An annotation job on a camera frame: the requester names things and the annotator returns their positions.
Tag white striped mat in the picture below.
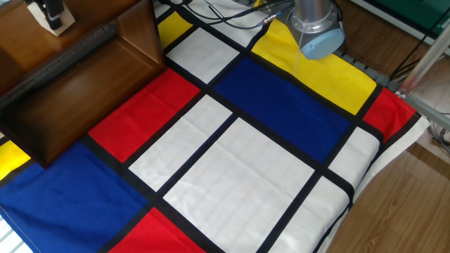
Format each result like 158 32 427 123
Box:
0 214 34 253

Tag light wooden cube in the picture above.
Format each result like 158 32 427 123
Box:
27 1 76 37

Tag grey ribbed strip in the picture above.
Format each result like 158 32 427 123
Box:
333 51 401 93

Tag black floor cables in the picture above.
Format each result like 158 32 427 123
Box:
388 13 450 82

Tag aluminium frame bar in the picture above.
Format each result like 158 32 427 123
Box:
404 95 450 131

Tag aluminium frame post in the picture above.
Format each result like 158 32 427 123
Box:
397 30 450 99

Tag Mondrian pattern tablecloth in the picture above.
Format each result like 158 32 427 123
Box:
0 0 432 253

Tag grey cable bunch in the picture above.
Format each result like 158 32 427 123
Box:
427 112 450 157

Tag green mat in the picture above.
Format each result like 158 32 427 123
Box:
351 0 450 38

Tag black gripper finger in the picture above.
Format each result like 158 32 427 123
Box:
41 0 65 32

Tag brown wooden shelf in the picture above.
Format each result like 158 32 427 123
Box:
0 0 168 169

